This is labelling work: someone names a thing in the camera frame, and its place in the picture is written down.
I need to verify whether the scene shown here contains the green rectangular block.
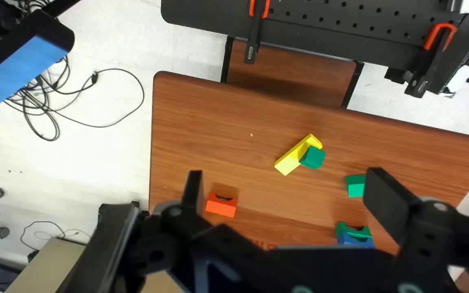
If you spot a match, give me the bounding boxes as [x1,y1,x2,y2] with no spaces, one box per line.
[343,172,367,200]

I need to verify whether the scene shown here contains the yellow long block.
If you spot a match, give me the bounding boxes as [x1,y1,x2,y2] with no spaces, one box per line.
[273,132,324,177]

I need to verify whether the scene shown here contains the brown cardboard box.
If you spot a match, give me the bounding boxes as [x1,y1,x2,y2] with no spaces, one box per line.
[4,236,187,293]

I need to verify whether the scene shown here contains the green arch block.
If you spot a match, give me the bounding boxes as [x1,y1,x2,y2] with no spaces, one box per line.
[335,220,372,242]

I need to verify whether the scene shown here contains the green triangle block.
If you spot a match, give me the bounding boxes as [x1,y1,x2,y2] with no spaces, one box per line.
[297,146,327,171]

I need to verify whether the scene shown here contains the black perforated board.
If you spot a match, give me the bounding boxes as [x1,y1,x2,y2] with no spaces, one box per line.
[159,0,469,99]

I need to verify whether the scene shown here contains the orange black bar clamp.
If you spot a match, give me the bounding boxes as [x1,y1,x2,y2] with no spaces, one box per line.
[403,21,459,99]
[244,0,275,65]

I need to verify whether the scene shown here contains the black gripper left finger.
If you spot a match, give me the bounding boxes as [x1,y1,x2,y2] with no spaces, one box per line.
[138,169,231,257]

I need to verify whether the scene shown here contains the orange arch block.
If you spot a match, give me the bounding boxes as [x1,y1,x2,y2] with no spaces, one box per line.
[203,184,240,220]

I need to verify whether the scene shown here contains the blue black equipment panel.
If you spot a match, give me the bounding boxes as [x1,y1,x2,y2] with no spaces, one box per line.
[0,0,76,122]

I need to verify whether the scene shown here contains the thin black cable loop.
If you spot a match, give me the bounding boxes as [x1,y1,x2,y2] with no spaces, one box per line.
[17,218,92,252]

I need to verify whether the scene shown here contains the grey tangled floor cables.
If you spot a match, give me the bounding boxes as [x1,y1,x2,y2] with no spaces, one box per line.
[3,55,146,143]

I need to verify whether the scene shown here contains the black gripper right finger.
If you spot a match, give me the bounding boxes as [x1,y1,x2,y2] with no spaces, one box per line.
[363,166,469,273]

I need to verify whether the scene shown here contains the blue arch block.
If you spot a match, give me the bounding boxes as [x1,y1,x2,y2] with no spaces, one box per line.
[335,229,376,250]

